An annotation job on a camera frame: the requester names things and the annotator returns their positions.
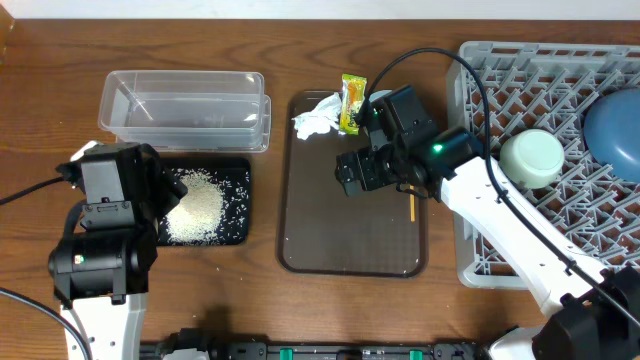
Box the crumpled white napkin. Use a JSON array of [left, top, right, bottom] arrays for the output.
[[292, 92, 342, 140]]

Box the wooden chopstick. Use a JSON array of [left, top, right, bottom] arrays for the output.
[[409, 185, 416, 223]]

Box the yellow snack wrapper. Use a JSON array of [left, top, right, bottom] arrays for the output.
[[339, 74, 367, 135]]

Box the brown serving tray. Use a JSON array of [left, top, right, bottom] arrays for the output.
[[277, 89, 429, 279]]

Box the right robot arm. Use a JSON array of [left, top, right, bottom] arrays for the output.
[[335, 120, 639, 359]]

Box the pile of white rice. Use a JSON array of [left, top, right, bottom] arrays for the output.
[[163, 168, 251, 246]]

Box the black waste tray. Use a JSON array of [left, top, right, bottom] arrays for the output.
[[154, 156, 253, 248]]

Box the mint green bowl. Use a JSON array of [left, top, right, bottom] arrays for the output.
[[499, 129, 565, 189]]

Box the clear plastic bin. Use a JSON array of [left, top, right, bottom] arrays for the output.
[[98, 70, 271, 153]]

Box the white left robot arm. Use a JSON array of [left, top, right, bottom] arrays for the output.
[[48, 142, 187, 359]]

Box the grey dishwasher rack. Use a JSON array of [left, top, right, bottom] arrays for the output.
[[445, 40, 640, 293]]

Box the dark blue plate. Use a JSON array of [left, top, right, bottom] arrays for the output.
[[583, 88, 639, 183]]

